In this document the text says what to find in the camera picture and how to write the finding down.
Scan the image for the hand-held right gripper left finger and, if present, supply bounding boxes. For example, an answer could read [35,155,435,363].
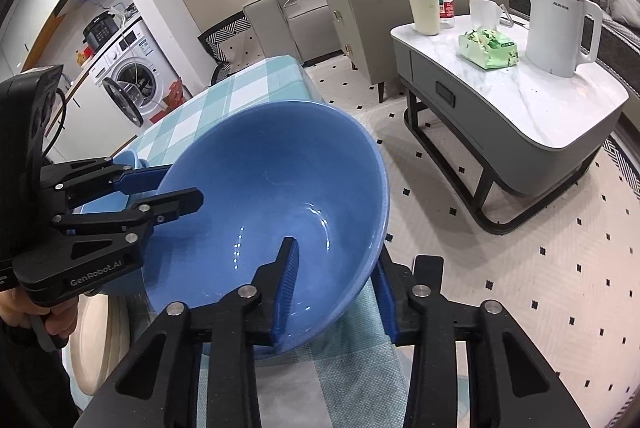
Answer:
[72,236,301,428]

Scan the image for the person's left hand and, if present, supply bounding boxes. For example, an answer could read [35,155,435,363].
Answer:
[0,290,77,339]

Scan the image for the beige tumbler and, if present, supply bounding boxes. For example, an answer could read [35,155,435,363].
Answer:
[407,0,441,36]

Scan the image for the white washing machine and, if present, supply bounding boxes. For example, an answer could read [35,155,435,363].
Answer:
[90,19,173,129]

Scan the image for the beige side cabinet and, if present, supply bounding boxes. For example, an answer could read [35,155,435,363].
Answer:
[322,0,511,104]

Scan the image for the teal checked tablecloth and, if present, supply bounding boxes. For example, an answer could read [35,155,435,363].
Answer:
[115,54,416,428]

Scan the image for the black pressure cooker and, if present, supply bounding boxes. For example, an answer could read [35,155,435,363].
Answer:
[81,10,121,49]

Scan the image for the marble top coffee table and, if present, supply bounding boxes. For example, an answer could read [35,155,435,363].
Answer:
[390,13,630,236]

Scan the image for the person's left forearm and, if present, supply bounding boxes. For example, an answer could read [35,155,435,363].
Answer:
[0,323,81,428]

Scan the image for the red cardboard box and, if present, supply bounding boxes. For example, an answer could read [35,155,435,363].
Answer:
[167,78,190,109]

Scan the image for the white electric kettle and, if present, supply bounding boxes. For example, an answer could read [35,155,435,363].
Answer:
[524,0,603,79]

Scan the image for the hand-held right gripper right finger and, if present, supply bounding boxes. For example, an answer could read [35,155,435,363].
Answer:
[370,254,591,428]

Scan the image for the white paper tissue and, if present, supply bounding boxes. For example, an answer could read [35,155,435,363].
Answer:
[468,0,501,31]

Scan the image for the green tissue pack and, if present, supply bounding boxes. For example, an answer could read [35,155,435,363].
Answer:
[458,28,519,70]

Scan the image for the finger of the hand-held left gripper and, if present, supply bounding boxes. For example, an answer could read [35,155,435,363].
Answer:
[52,188,204,259]
[40,158,173,209]

